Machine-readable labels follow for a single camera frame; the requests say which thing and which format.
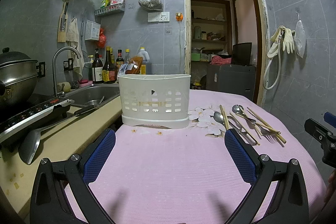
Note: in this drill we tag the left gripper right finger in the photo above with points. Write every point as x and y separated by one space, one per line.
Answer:
289 203

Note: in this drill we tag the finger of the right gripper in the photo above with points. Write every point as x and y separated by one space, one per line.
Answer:
329 117
320 133

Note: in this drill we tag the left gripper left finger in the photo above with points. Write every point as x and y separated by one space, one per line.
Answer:
49 202

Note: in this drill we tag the metal fork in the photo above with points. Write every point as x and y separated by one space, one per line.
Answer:
258 129

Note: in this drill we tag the light bamboo chopstick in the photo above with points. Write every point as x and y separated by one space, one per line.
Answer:
244 128
265 123

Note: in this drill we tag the dark bamboo chopstick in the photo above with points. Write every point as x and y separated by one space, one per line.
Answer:
224 117

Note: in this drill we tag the small metal spoon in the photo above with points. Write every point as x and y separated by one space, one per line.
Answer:
248 137

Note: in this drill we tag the large metal spoon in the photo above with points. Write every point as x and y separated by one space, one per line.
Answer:
238 110

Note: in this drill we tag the person right hand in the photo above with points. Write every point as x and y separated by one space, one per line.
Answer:
331 186

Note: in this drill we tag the clear hanging bag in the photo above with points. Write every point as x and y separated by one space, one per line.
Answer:
300 38

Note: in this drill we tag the rubber gloves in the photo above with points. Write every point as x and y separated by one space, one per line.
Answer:
283 40

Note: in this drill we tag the pink floral tablecloth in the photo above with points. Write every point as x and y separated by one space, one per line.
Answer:
187 175

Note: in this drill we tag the black induction cooktop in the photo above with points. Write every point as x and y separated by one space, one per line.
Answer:
17 116

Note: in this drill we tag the dark grey cabinet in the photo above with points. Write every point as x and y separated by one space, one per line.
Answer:
229 78

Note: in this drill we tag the stainless steel sink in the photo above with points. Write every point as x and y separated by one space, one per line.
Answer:
96 95

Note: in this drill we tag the steel cooking pot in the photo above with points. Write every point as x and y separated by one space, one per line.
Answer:
18 76

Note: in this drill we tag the dark soy sauce bottle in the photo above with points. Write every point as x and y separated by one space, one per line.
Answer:
109 69

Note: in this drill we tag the white plastic utensil holder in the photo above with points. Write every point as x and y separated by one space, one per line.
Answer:
155 100

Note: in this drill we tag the wooden shelf unit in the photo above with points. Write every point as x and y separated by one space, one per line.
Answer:
211 35

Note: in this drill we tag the orange snack bag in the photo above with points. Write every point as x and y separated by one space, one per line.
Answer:
134 65

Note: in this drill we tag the hanging dish towel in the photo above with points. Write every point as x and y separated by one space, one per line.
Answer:
73 40

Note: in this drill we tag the wooden knife block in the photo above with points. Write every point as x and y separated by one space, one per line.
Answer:
62 25

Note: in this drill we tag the red plastic bag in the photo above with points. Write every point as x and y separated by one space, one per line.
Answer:
101 39

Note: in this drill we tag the cooking oil jug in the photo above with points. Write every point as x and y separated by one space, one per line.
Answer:
146 68

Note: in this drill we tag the white wall box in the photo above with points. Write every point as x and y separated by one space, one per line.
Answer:
92 31

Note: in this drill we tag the white wall socket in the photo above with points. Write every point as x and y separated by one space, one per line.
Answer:
154 17

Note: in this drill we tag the grey wall shelf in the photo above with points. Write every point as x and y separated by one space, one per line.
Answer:
111 9

